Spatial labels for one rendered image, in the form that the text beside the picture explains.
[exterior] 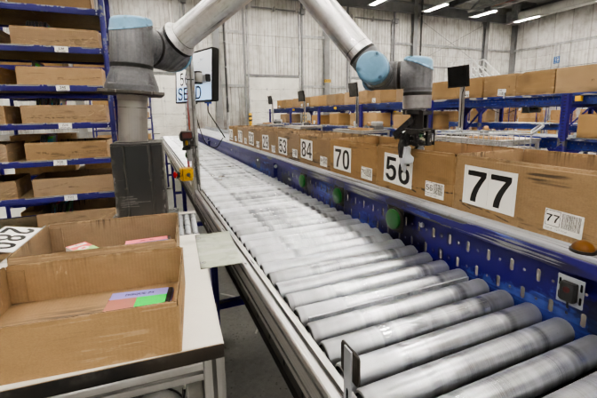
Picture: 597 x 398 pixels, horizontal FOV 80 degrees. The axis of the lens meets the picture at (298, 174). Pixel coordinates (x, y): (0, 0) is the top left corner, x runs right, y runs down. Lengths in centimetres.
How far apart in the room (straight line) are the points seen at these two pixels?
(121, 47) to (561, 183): 138
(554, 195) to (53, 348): 102
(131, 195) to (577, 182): 135
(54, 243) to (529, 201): 134
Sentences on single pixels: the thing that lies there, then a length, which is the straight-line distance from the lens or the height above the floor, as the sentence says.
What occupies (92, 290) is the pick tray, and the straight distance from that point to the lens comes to 102.
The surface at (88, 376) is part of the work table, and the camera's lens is 78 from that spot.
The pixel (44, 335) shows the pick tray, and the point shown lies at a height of 83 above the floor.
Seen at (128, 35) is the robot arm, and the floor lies 145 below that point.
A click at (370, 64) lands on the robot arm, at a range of 109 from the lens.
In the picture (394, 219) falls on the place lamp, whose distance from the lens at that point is 126.
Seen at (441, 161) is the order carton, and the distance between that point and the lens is 118.
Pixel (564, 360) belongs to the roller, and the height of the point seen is 75.
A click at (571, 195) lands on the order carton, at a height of 99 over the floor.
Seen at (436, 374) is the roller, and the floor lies 75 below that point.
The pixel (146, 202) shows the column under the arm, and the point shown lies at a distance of 148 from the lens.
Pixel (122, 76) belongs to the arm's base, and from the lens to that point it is 146.
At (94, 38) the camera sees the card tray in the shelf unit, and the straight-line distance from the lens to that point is 238.
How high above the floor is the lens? 118
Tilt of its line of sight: 10 degrees down
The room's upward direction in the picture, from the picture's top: 1 degrees counter-clockwise
